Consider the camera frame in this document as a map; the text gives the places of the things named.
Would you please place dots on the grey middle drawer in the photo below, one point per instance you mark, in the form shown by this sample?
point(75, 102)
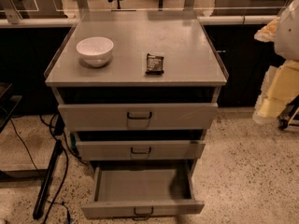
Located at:
point(140, 150)

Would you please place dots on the black floor stand bar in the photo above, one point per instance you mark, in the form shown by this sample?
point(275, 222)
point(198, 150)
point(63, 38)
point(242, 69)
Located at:
point(45, 186)

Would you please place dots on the grey bottom drawer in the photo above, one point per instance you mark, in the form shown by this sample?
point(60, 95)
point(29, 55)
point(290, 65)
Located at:
point(142, 192)

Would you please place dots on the grey drawer cabinet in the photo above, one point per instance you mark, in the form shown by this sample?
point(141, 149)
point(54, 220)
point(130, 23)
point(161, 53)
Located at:
point(193, 72)

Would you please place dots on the black wheeled cart base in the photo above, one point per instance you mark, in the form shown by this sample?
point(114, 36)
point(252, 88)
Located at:
point(290, 115)

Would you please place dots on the white horizontal rail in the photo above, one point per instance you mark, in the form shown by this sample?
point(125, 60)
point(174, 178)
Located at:
point(214, 20)

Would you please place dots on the dark snack packet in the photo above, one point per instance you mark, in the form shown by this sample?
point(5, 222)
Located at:
point(155, 65)

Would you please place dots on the dark side table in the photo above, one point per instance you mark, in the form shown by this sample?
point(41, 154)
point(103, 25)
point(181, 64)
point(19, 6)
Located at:
point(8, 103)

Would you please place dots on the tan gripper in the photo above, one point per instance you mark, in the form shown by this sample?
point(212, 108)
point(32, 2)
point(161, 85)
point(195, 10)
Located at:
point(288, 34)

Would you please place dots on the grey top drawer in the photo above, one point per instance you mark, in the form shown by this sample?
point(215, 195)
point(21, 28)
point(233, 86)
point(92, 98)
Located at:
point(120, 117)

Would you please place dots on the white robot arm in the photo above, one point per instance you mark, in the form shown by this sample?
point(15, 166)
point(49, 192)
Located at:
point(280, 84)

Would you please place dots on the grey drawer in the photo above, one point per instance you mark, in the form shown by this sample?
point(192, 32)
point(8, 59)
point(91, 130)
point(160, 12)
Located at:
point(140, 150)
point(142, 192)
point(120, 117)

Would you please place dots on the white ceramic bowl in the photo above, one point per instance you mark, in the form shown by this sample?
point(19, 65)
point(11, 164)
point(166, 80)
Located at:
point(95, 51)

